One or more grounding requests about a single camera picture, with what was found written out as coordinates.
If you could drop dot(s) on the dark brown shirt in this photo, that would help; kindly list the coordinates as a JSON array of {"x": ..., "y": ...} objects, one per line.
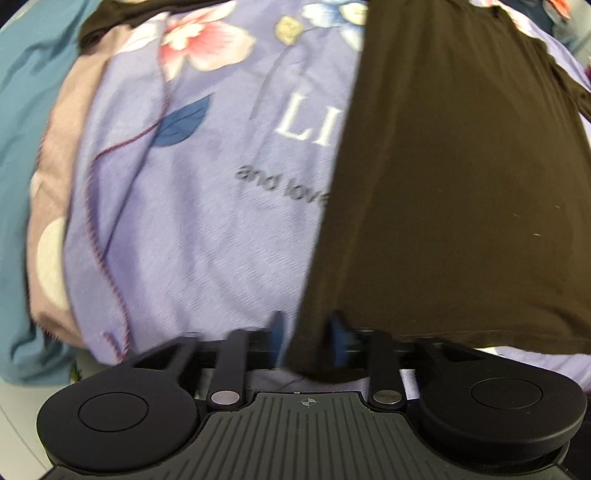
[{"x": 443, "y": 184}]

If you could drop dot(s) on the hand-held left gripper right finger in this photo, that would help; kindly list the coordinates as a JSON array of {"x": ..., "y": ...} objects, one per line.
[{"x": 338, "y": 340}]

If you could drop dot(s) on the teal bedsheet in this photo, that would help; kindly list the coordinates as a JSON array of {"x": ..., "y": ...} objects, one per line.
[{"x": 27, "y": 115}]

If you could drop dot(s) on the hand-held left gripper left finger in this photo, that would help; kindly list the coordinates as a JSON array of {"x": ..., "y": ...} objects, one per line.
[{"x": 277, "y": 336}]

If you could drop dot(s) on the purple floral blanket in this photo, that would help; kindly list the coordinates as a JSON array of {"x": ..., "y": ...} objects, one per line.
[{"x": 194, "y": 221}]

